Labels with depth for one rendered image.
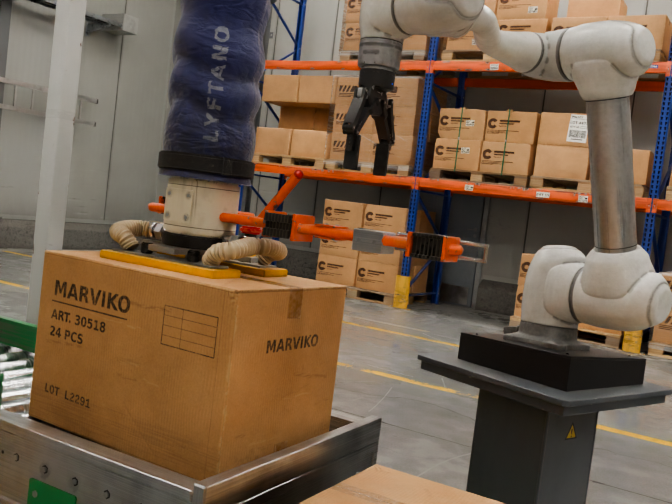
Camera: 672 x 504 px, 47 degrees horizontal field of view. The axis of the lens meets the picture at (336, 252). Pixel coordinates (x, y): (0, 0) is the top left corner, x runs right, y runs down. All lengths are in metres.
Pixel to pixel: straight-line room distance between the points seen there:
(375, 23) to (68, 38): 3.33
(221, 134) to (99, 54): 11.14
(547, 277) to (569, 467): 0.51
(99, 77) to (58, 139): 8.15
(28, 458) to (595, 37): 1.56
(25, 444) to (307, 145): 8.75
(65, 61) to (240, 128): 3.05
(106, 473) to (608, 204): 1.29
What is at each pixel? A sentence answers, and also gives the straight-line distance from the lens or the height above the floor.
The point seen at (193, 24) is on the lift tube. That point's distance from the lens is 1.81.
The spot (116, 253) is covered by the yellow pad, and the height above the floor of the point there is 0.96.
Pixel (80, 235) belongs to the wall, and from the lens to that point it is 12.56.
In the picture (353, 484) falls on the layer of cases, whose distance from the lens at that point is 1.72.
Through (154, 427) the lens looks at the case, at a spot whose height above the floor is 0.63.
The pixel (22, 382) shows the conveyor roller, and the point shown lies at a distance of 2.33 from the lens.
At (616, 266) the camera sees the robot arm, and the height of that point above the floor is 1.07.
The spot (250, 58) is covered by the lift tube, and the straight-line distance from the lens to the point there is 1.80.
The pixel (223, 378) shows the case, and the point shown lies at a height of 0.77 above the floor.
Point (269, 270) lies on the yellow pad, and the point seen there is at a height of 0.96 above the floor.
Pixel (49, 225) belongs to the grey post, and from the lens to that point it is 4.73.
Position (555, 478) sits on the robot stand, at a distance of 2.18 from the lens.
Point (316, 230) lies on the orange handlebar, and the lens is 1.63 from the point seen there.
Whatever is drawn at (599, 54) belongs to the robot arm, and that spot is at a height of 1.55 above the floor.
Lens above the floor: 1.13
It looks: 3 degrees down
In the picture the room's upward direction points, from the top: 7 degrees clockwise
